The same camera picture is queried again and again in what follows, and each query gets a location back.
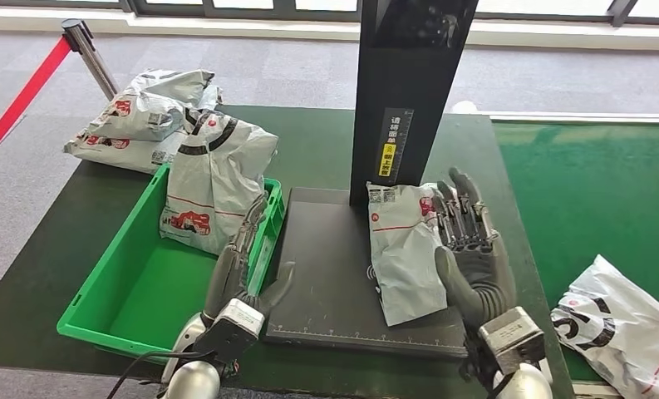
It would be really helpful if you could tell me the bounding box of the red barrier belt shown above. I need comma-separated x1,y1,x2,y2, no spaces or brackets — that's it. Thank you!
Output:
0,36,72,170

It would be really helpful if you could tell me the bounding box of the green plastic crate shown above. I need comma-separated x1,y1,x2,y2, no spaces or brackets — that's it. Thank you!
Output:
56,163,286,366

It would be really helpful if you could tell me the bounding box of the white parcel red logo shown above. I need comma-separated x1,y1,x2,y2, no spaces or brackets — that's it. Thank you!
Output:
366,181,452,328

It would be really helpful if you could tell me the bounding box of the dark window frame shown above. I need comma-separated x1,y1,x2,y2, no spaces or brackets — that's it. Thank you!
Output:
0,0,659,28

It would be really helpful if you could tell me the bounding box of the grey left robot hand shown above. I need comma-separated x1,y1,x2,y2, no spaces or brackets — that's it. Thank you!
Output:
202,194,298,327

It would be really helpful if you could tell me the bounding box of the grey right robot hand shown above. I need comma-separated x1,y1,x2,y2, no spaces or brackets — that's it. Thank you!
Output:
431,167,519,332

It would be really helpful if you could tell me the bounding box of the white conveyor side rail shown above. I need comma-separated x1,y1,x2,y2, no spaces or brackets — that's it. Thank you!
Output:
571,380,623,399
450,100,659,124

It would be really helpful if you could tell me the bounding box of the flat grey parcel bag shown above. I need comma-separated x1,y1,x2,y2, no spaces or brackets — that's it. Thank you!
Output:
63,86,223,175

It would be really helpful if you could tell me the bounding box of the silver stanchion post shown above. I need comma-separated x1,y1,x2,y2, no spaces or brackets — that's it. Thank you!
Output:
61,18,120,101

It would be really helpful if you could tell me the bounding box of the crumpled grey parcel bag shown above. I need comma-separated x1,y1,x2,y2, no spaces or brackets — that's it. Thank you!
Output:
86,68,223,142

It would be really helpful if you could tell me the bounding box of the white parcel black lettering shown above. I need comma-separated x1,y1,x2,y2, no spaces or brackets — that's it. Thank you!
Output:
550,254,659,399

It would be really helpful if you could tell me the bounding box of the yellow black scanner label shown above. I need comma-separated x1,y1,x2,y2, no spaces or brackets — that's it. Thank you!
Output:
376,107,416,179

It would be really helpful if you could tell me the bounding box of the black inbound scanner machine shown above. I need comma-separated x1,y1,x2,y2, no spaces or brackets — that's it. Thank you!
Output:
265,0,481,360

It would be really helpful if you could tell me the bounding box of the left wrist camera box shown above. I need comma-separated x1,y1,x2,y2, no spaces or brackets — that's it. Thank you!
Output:
193,298,266,366

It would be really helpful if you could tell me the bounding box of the grey parcel black print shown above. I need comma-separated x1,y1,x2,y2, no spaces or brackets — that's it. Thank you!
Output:
159,109,280,257

